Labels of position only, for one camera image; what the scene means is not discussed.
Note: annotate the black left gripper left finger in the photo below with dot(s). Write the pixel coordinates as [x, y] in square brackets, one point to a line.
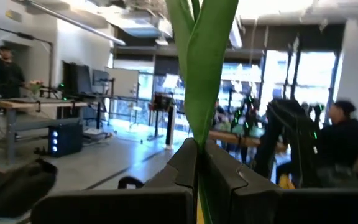
[179, 168]

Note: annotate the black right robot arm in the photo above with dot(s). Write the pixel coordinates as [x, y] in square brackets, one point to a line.
[291, 140]

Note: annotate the black box on stand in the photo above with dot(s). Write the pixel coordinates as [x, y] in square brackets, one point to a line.
[163, 101]

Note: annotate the white board panel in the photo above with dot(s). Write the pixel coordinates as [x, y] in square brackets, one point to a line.
[123, 82]

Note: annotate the pink flower bouquet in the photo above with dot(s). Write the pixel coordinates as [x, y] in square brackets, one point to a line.
[34, 84]

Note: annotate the wooden workbench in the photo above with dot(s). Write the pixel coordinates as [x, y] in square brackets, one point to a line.
[26, 102]
[228, 137]

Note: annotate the yellow rose stem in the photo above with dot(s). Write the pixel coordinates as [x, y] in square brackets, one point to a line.
[204, 77]

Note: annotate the person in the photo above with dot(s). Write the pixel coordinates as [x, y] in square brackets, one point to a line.
[340, 143]
[2, 74]

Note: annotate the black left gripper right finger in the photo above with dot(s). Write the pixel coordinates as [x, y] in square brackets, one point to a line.
[225, 174]

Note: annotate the black computer monitor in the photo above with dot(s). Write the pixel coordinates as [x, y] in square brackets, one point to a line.
[76, 77]

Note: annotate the grey computer monitor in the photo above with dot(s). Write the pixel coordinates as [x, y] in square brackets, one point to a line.
[100, 77]

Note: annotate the black frame rig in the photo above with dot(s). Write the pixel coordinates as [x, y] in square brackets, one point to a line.
[26, 36]

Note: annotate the black lit computer tower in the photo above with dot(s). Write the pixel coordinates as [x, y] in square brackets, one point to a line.
[70, 140]

